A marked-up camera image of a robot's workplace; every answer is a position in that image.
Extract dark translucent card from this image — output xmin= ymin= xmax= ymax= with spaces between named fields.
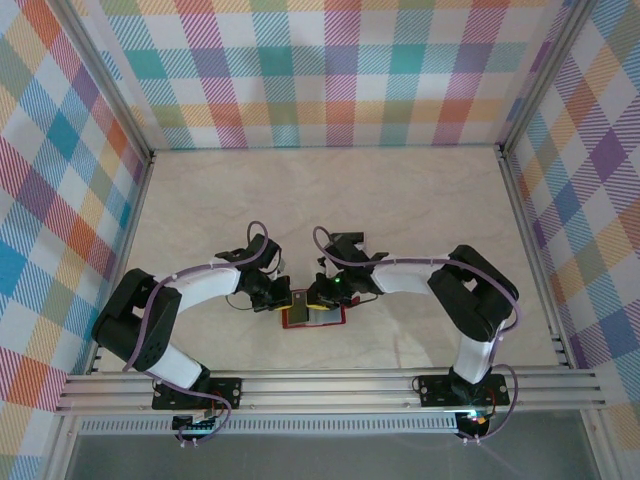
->
xmin=291 ymin=291 xmax=310 ymax=324

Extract red card holder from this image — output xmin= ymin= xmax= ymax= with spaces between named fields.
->
xmin=279 ymin=294 xmax=363 ymax=332

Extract left controller board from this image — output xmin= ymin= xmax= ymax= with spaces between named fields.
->
xmin=172 ymin=413 xmax=222 ymax=434

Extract controller board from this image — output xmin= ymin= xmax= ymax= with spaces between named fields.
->
xmin=172 ymin=413 xmax=222 ymax=434
xmin=457 ymin=409 xmax=495 ymax=437

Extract right controller board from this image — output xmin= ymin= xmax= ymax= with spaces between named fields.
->
xmin=457 ymin=409 xmax=495 ymax=437

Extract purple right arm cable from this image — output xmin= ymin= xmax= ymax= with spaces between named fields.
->
xmin=312 ymin=225 xmax=525 ymax=446

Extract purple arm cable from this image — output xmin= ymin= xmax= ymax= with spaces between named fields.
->
xmin=312 ymin=225 xmax=525 ymax=446
xmin=122 ymin=219 xmax=284 ymax=449

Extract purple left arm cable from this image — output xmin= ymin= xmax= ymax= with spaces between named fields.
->
xmin=122 ymin=219 xmax=284 ymax=449

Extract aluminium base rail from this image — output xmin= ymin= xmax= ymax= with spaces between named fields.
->
xmin=54 ymin=368 xmax=606 ymax=414

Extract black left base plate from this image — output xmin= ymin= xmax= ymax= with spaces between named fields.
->
xmin=151 ymin=377 xmax=244 ymax=411

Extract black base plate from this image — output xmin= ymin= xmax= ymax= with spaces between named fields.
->
xmin=417 ymin=373 xmax=511 ymax=407
xmin=151 ymin=377 xmax=244 ymax=411

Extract perforated metal cable tray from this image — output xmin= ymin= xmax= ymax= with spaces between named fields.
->
xmin=79 ymin=418 xmax=459 ymax=435

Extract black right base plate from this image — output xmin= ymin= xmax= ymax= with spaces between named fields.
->
xmin=417 ymin=373 xmax=511 ymax=407

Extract aluminium table side rail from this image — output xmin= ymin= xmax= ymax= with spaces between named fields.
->
xmin=84 ymin=149 xmax=159 ymax=376
xmin=497 ymin=144 xmax=576 ymax=371

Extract aluminium frame post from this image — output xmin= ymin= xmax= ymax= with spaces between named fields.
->
xmin=497 ymin=0 xmax=601 ymax=157
xmin=49 ymin=0 xmax=157 ymax=162

